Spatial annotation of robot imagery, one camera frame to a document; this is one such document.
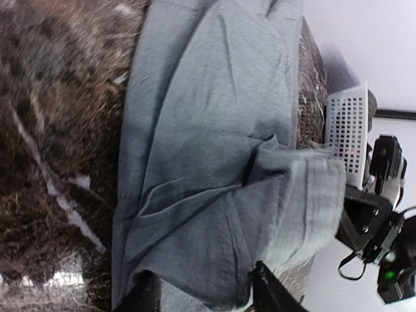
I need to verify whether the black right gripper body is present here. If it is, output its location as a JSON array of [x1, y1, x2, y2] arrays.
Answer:
[[337, 185, 404, 263]]

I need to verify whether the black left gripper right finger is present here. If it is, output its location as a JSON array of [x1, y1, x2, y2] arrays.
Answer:
[[250, 261, 307, 312]]

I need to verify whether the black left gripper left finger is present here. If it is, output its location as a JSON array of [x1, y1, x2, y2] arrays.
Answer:
[[113, 271, 162, 312]]

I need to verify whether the light grey plastic basket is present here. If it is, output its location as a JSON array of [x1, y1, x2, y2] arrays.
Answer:
[[324, 83, 369, 190]]

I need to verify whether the grey long sleeve shirt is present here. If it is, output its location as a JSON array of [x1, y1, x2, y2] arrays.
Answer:
[[112, 1, 345, 311]]

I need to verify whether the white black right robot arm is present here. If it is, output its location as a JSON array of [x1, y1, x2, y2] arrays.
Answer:
[[336, 186, 415, 305]]

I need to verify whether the black striped shirt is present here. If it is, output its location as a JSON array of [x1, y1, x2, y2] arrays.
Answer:
[[368, 89, 378, 133]]

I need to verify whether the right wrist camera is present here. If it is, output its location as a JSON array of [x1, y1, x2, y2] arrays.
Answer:
[[370, 135, 408, 209]]

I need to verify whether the black right frame post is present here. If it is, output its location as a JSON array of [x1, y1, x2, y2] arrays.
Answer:
[[374, 109, 416, 121]]

